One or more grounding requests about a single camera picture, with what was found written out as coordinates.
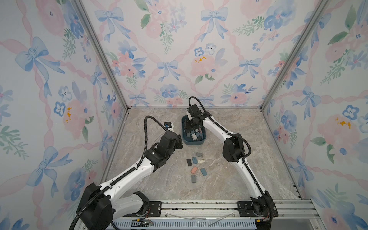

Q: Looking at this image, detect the pink eraser centre lower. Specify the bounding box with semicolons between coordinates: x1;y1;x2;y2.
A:
191;166;198;175

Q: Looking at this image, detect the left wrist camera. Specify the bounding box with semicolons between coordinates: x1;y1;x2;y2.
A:
164;122;174;132

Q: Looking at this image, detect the grey eraser top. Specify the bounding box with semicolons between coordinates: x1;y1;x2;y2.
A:
196;152;204;158

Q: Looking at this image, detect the teal eraser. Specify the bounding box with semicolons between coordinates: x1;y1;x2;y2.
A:
200;168;208;176

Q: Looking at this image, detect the grey eraser bottom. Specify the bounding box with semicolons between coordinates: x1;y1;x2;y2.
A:
191;174;197;184

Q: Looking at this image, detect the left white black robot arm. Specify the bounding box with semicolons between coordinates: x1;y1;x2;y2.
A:
69;116;183;230

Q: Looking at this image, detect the dark teal storage box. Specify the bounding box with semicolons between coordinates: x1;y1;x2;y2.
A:
181;116;207;146

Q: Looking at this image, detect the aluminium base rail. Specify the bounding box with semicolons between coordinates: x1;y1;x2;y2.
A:
75;199;320;230

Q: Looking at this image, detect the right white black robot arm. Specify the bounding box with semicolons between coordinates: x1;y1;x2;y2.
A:
187;96;278;223

